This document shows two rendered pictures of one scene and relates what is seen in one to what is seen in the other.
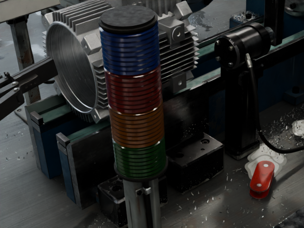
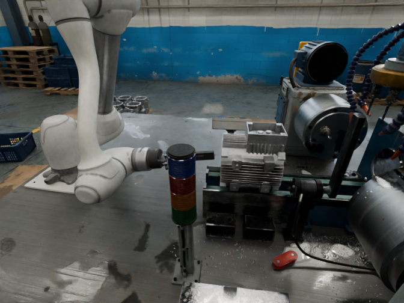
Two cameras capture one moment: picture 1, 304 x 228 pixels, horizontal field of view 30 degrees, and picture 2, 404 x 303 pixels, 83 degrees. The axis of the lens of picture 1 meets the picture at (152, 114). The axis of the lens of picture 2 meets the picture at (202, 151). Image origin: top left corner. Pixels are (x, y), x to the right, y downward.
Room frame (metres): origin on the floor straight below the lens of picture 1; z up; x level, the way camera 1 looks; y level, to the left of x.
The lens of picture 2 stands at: (0.26, -0.29, 1.45)
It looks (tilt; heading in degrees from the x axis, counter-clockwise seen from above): 30 degrees down; 42
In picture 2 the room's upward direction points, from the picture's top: straight up
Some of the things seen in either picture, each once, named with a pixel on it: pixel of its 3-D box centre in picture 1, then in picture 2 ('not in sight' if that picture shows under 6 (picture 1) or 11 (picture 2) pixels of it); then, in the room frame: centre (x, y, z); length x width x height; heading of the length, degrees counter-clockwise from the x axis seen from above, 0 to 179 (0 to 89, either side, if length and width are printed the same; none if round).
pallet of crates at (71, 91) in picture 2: not in sight; (74, 74); (2.32, 5.60, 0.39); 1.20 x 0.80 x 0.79; 129
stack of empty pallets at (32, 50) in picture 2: not in sight; (29, 66); (1.84, 7.14, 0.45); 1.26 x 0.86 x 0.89; 121
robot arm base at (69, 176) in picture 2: not in sight; (67, 168); (0.50, 0.80, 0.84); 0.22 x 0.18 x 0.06; 21
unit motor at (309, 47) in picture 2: not in sight; (305, 82); (1.59, 0.15, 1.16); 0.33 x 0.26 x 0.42; 36
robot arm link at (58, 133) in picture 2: not in sight; (64, 139); (0.53, 0.81, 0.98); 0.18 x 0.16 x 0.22; 8
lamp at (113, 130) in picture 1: (136, 116); (183, 194); (0.53, 0.02, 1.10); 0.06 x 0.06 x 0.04
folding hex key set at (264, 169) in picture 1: (262, 179); (285, 260); (0.76, -0.18, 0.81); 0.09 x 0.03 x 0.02; 157
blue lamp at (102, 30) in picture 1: (130, 43); (181, 162); (0.53, 0.02, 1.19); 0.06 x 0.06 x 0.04
